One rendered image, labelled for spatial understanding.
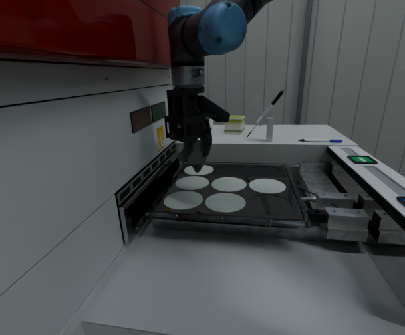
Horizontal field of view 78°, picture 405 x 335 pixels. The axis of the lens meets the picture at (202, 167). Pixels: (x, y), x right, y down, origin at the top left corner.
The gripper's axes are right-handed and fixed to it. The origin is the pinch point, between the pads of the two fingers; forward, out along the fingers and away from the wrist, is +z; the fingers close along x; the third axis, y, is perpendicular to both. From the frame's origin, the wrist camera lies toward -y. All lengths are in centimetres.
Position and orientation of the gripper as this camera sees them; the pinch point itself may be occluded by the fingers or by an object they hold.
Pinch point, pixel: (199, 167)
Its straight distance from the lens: 65.0
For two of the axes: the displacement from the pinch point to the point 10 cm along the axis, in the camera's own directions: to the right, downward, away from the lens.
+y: -7.1, 2.7, -6.5
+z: 0.4, 9.4, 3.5
